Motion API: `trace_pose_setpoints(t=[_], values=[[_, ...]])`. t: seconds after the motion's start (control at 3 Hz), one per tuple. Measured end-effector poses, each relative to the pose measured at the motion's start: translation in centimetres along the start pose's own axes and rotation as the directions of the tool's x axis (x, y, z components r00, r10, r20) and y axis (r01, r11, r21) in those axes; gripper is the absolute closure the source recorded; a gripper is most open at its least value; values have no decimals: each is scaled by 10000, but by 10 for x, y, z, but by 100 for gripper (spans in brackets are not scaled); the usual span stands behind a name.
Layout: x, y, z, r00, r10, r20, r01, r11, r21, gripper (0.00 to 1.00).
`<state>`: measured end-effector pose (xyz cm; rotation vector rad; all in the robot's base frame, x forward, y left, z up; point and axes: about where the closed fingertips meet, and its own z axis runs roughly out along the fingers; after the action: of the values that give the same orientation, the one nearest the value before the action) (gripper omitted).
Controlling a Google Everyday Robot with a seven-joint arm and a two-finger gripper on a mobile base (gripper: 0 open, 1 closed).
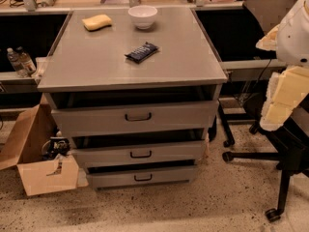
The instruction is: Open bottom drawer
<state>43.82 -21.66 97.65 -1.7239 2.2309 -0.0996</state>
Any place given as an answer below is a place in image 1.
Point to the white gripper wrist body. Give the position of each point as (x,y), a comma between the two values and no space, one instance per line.
(294,38)

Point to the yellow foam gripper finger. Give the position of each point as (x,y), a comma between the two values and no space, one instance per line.
(268,42)

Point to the grey bottom drawer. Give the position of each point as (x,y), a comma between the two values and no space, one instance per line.
(142,177)

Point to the grey drawer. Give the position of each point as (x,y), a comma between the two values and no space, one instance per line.
(135,118)
(136,154)
(142,177)

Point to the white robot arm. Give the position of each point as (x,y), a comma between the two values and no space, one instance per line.
(293,37)

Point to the grey top drawer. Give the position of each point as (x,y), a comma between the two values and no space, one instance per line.
(135,118)

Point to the grey drawer cabinet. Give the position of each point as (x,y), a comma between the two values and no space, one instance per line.
(90,69)

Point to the grey middle drawer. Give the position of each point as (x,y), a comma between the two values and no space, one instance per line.
(136,154)

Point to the open cardboard box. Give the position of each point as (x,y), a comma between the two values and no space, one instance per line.
(25,146)

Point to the black office chair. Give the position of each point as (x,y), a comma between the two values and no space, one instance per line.
(292,155)

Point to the white ceramic bowl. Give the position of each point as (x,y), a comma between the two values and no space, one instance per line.
(142,16)

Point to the dark blue snack packet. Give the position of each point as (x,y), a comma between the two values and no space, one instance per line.
(141,53)

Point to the yellow sponge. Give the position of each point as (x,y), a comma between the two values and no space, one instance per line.
(96,22)

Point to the black item in box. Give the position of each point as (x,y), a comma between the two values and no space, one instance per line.
(55,146)

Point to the brown labelled bottle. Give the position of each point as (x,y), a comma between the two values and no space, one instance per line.
(26,60)

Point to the clear plastic water bottle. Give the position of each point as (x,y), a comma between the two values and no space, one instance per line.
(14,60)

